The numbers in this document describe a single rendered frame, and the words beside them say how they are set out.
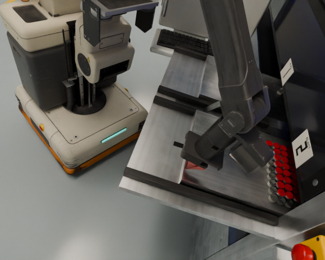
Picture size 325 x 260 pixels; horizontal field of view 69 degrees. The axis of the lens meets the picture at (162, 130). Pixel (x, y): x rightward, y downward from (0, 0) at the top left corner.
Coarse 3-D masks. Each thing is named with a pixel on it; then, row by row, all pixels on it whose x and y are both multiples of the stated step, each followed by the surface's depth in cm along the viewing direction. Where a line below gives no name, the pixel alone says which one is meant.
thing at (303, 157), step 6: (306, 132) 58; (300, 138) 60; (306, 138) 58; (294, 144) 62; (300, 144) 59; (294, 150) 61; (300, 150) 58; (306, 150) 56; (294, 156) 60; (300, 156) 58; (306, 156) 55; (300, 162) 57
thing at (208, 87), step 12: (204, 72) 88; (216, 72) 96; (204, 84) 89; (216, 84) 91; (264, 84) 98; (276, 84) 99; (204, 96) 80; (216, 96) 86; (276, 96) 94; (276, 108) 89; (276, 120) 80
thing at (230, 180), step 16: (192, 128) 69; (288, 144) 76; (224, 160) 68; (192, 176) 63; (208, 176) 64; (224, 176) 65; (240, 176) 66; (256, 176) 67; (208, 192) 59; (224, 192) 62; (240, 192) 63; (256, 192) 64; (256, 208) 59; (272, 208) 62; (288, 208) 63
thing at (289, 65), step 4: (288, 60) 82; (288, 64) 81; (284, 68) 83; (288, 68) 80; (292, 68) 77; (280, 72) 85; (284, 72) 82; (288, 72) 79; (292, 72) 76; (288, 76) 78; (284, 80) 80
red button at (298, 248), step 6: (294, 246) 45; (300, 246) 44; (306, 246) 44; (294, 252) 44; (300, 252) 43; (306, 252) 42; (312, 252) 43; (294, 258) 44; (300, 258) 42; (306, 258) 42; (312, 258) 42
